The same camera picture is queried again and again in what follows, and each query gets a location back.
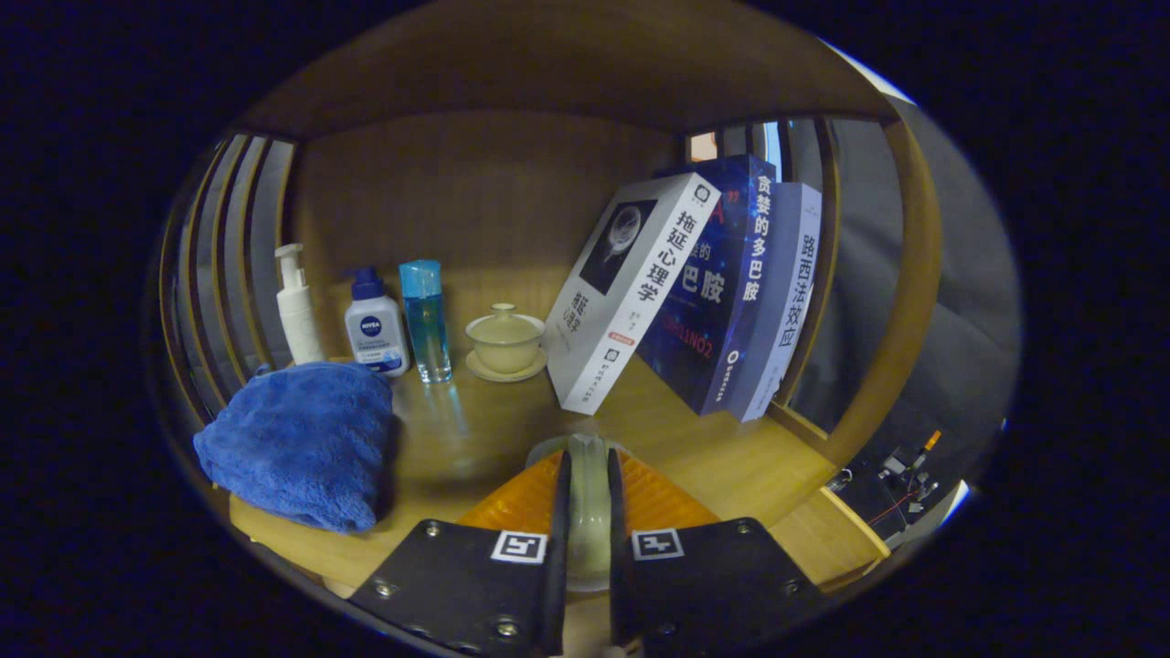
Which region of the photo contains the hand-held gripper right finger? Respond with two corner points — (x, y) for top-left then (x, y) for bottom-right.
(607, 448), (837, 657)

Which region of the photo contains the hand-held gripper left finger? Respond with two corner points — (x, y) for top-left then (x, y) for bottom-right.
(347, 448), (573, 657)

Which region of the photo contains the pale green scrub brush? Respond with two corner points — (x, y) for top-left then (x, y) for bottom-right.
(528, 433), (633, 595)

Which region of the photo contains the wooden countertop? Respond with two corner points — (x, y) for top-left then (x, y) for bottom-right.
(229, 265), (837, 595)

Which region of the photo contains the wooden cabinet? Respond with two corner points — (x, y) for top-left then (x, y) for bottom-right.
(155, 0), (942, 595)

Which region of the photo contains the cream lidded tea cup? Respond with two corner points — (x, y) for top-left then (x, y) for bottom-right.
(464, 302), (548, 383)

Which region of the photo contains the clear blue bottle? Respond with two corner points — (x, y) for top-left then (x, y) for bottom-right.
(399, 260), (453, 385)

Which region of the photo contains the white book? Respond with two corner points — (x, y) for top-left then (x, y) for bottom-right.
(541, 172), (722, 416)

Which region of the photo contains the blue towel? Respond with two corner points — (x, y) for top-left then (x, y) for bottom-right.
(194, 362), (396, 534)

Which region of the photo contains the white bottle with blue cap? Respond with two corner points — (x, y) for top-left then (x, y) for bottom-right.
(344, 266), (410, 377)

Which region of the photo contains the black and orange device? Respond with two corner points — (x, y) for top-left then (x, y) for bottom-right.
(827, 430), (944, 540)

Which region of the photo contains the dark blue book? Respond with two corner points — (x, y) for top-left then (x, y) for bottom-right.
(637, 154), (778, 416)

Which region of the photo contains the pale lavender book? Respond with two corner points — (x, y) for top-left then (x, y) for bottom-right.
(729, 182), (824, 423)

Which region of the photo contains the white pump bottle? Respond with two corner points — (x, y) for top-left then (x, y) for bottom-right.
(274, 242), (326, 366)

